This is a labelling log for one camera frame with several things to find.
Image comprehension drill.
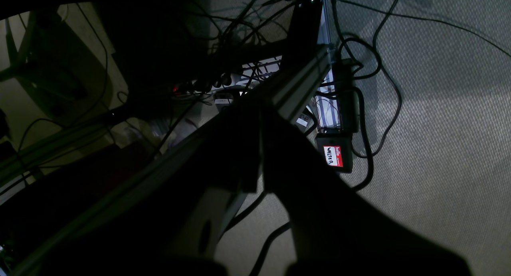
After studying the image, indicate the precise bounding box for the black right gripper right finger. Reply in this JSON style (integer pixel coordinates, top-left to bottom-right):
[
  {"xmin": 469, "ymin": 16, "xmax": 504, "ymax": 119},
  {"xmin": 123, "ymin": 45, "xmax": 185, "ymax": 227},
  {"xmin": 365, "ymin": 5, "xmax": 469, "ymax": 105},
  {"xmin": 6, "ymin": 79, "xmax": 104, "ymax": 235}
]
[{"xmin": 261, "ymin": 109, "xmax": 471, "ymax": 276}]

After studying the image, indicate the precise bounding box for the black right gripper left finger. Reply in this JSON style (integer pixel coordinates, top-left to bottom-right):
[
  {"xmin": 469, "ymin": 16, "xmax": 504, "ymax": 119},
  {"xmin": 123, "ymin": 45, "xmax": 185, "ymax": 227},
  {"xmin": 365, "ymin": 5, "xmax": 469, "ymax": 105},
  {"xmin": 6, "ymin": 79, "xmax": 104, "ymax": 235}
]
[{"xmin": 38, "ymin": 105, "xmax": 259, "ymax": 276}]

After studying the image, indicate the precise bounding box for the black power adapter with label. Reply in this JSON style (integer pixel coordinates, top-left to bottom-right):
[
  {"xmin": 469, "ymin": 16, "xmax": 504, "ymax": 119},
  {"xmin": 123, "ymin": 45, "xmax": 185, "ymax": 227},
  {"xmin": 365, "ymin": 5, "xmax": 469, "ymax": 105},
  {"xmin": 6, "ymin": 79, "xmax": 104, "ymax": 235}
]
[{"xmin": 315, "ymin": 134, "xmax": 353, "ymax": 173}]

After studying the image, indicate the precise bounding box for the black power strip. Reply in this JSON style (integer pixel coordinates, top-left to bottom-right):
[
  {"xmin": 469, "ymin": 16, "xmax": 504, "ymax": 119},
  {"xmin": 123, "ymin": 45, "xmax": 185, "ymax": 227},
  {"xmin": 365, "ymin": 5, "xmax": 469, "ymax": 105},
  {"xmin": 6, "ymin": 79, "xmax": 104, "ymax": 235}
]
[{"xmin": 172, "ymin": 55, "xmax": 282, "ymax": 97}]

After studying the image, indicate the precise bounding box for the aluminium table frame beam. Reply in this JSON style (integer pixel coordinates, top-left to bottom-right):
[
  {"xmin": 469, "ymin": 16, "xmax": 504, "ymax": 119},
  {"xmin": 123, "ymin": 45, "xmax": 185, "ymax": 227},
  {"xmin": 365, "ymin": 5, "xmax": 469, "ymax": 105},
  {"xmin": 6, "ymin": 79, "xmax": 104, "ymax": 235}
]
[{"xmin": 10, "ymin": 45, "xmax": 330, "ymax": 276}]

